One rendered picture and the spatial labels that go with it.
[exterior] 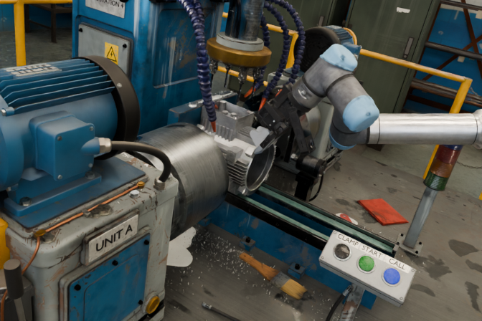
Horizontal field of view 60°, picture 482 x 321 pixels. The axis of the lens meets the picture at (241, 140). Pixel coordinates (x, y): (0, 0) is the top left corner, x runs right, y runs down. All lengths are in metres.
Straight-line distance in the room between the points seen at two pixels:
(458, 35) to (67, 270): 5.63
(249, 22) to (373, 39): 3.10
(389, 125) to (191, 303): 0.63
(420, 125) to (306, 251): 0.44
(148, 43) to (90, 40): 0.20
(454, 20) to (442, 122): 4.91
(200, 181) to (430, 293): 0.75
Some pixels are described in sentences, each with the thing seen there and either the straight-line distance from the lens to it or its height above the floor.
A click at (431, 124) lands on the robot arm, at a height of 1.28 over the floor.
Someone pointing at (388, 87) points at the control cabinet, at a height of 0.64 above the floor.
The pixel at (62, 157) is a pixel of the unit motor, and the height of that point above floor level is 1.28.
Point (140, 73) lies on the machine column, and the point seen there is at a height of 1.22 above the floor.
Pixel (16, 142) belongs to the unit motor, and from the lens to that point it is 0.61.
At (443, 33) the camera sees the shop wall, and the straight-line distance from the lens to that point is 5.99.
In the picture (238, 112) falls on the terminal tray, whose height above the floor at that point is 1.13.
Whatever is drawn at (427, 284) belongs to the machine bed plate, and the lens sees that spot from 1.38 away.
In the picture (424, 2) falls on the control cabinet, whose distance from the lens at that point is 4.08.
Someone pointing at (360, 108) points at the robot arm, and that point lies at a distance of 0.91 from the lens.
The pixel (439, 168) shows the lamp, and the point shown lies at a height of 1.10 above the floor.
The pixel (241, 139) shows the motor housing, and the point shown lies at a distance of 1.18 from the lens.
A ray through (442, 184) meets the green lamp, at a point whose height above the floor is 1.05.
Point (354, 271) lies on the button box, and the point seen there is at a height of 1.05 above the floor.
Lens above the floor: 1.57
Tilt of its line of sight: 24 degrees down
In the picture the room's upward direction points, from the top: 11 degrees clockwise
